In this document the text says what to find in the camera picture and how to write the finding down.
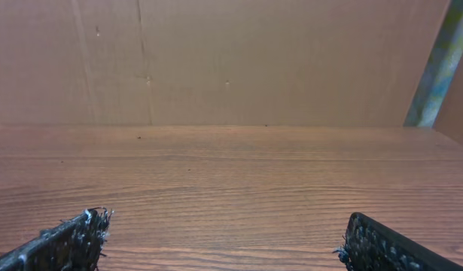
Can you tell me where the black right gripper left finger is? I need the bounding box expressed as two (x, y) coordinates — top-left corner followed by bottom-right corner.
(0, 207), (113, 271)

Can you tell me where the grey green corner post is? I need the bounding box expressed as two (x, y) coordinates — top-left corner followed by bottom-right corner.
(404, 0), (463, 127)

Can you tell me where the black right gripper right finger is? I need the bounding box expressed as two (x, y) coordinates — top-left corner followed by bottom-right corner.
(334, 212), (463, 271)

